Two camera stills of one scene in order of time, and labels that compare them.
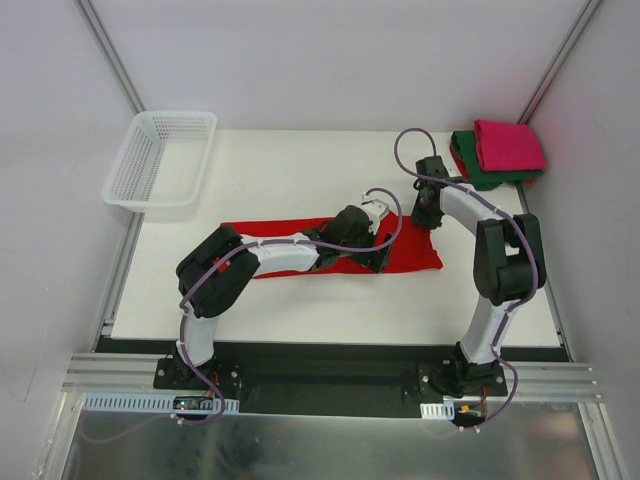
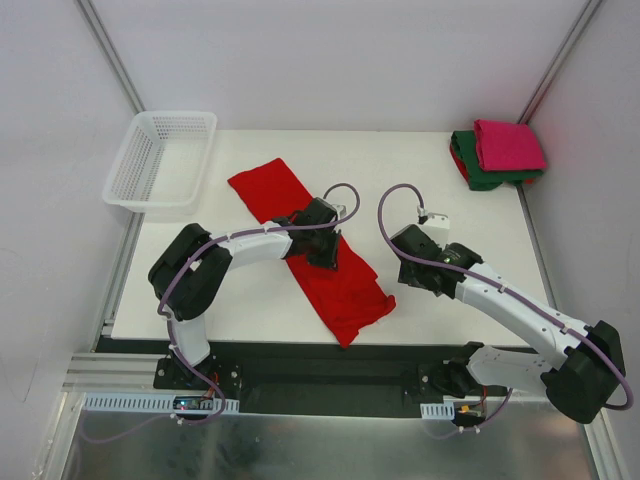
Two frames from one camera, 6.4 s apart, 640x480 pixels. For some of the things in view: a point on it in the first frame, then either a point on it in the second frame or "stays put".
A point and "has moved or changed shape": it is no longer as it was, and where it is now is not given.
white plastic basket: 163,162 stays put
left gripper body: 375,248 → 329,248
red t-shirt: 409,249 has moved or changed shape
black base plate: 334,377 stays put
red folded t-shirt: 459,161 stays put
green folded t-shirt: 465,144 stays put
